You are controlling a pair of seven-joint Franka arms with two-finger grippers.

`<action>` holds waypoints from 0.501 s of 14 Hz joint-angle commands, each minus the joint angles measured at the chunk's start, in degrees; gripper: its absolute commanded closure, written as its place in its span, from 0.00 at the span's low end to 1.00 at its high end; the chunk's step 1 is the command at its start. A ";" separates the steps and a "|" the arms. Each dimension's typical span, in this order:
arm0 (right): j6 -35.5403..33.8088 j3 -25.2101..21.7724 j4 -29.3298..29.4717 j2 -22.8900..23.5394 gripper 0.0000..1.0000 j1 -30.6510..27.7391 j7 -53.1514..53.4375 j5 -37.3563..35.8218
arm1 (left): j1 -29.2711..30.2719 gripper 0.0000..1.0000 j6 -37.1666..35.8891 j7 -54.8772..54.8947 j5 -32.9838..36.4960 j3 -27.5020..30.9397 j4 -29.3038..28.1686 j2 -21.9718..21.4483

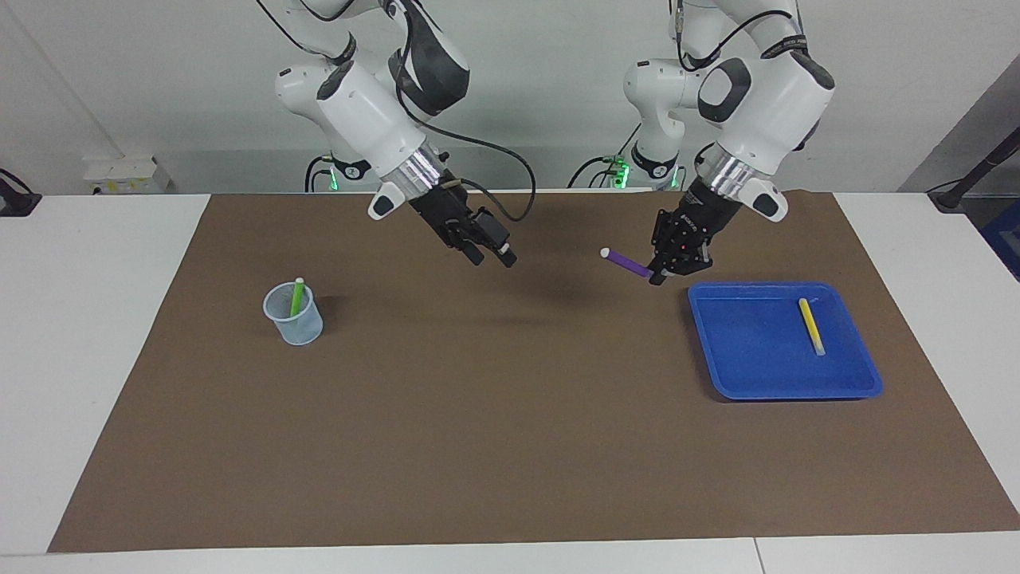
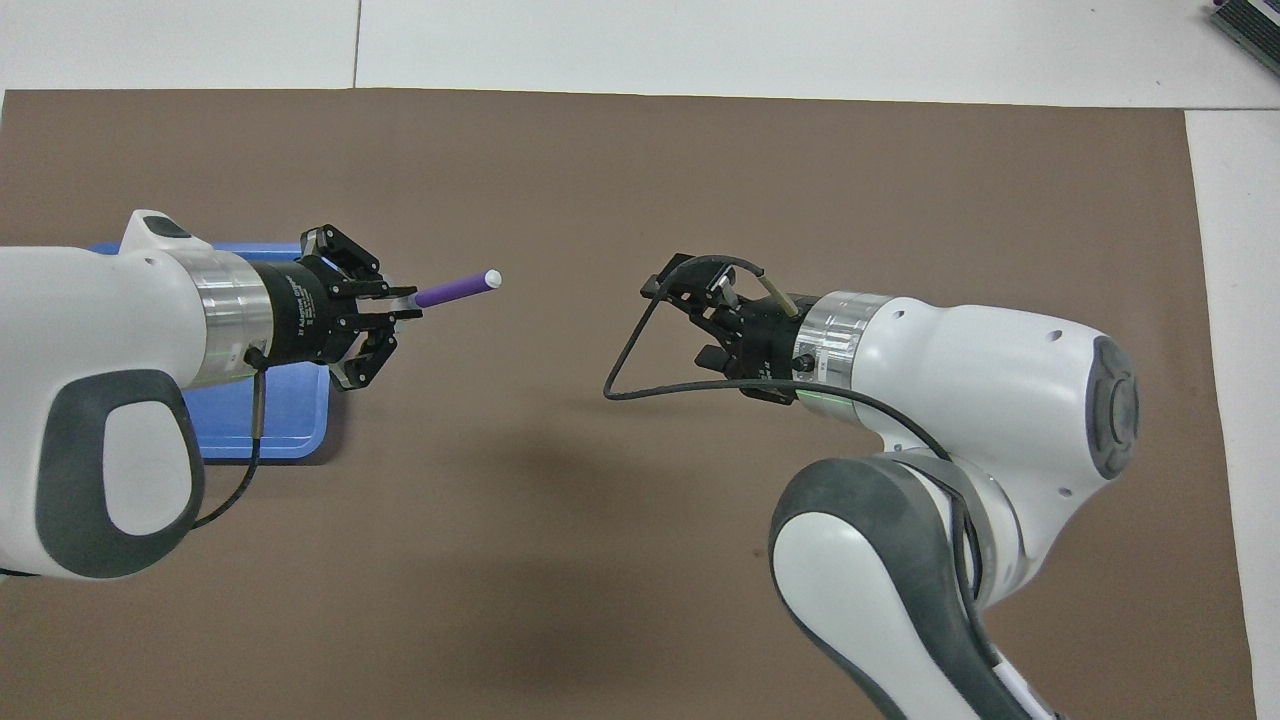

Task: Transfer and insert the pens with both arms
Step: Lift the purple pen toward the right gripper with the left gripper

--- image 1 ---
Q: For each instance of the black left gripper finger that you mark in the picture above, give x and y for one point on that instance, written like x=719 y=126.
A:
x=658 y=273
x=703 y=257

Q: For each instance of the translucent plastic cup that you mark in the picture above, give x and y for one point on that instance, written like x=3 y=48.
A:
x=307 y=327

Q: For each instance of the green marker pen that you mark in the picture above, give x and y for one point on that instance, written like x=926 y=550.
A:
x=296 y=299

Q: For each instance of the green lit left base plug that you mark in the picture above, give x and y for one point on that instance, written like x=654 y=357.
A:
x=620 y=171

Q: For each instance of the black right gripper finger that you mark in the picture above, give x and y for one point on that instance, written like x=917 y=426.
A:
x=505 y=255
x=473 y=253

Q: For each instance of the white power strip box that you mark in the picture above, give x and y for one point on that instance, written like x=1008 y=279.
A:
x=127 y=175

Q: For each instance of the brown table mat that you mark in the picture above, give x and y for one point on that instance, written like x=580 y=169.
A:
x=510 y=414

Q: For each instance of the black clamp mount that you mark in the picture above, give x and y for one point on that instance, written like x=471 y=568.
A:
x=16 y=203

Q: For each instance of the blue floor object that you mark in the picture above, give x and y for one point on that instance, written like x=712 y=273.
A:
x=1006 y=239

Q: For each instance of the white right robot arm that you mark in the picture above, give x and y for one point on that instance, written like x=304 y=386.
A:
x=366 y=119

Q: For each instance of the black camera stand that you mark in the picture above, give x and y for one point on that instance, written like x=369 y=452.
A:
x=976 y=171

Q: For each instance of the purple marker pen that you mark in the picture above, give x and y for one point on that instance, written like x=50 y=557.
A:
x=625 y=262

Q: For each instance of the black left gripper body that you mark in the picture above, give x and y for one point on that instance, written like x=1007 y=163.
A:
x=693 y=227

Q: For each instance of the blue plastic tray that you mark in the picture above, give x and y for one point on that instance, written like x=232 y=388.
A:
x=749 y=367

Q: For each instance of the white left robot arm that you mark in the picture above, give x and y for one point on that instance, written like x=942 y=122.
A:
x=765 y=104

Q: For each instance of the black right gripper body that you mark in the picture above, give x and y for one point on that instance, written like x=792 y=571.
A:
x=454 y=215

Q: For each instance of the yellow marker pen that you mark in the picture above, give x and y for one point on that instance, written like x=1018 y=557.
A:
x=811 y=325

